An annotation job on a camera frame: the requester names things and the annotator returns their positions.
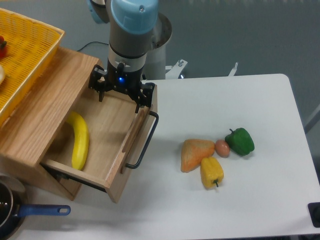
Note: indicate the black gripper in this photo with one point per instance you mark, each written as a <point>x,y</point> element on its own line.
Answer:
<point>123,81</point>

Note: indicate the yellow banana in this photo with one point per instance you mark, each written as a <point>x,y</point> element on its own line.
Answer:
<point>81,140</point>

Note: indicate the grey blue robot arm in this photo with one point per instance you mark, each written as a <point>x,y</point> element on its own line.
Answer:
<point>131,28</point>

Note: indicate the open wooden top drawer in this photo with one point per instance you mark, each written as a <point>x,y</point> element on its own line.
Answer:
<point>116,136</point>

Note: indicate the wooden drawer cabinet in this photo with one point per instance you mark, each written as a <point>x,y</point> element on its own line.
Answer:
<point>28,133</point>

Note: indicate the orange triangular bread piece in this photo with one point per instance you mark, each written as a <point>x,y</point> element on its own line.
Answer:
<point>193,151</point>

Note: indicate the yellow plastic basket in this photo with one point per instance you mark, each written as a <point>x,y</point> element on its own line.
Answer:
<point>31,46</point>

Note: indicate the brown egg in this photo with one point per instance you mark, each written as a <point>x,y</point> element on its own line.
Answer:
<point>222,148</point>

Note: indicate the white round vegetable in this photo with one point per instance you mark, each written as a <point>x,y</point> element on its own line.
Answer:
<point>2,74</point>

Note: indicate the red tomato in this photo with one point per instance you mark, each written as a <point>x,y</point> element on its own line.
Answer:
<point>3,47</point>

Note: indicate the yellow bell pepper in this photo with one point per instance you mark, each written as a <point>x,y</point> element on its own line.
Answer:
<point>211,172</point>

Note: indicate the green bell pepper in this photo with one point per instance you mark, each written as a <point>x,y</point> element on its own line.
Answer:
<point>240,141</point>

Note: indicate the black corner fixture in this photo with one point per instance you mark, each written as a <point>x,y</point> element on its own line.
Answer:
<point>314,212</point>

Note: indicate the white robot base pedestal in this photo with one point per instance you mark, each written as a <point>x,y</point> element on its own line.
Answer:
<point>155,64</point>

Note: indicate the black drawer handle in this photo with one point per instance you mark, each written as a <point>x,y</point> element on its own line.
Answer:
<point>147,142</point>

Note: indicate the white metal bracket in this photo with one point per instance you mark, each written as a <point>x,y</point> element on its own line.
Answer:
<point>171,71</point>

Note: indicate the blue handled saucepan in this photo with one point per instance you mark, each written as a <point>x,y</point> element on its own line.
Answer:
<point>14,207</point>

